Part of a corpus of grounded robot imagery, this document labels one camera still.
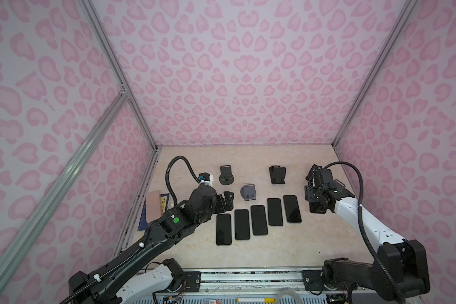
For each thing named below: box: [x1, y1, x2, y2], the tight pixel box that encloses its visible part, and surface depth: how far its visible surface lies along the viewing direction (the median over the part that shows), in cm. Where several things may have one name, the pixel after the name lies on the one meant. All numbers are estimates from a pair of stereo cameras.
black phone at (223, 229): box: [215, 213, 232, 246], surface depth 90 cm
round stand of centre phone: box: [240, 183, 257, 202], surface depth 97 cm
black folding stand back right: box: [269, 164, 287, 185], surface depth 104 cm
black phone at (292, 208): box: [283, 195, 303, 223], surface depth 97 cm
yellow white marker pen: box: [236, 297, 276, 304], surface depth 70 cm
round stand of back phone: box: [219, 164, 235, 186], surface depth 100 cm
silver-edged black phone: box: [250, 205, 268, 235], surface depth 90 cm
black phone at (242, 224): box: [234, 209, 251, 241], surface depth 90 cm
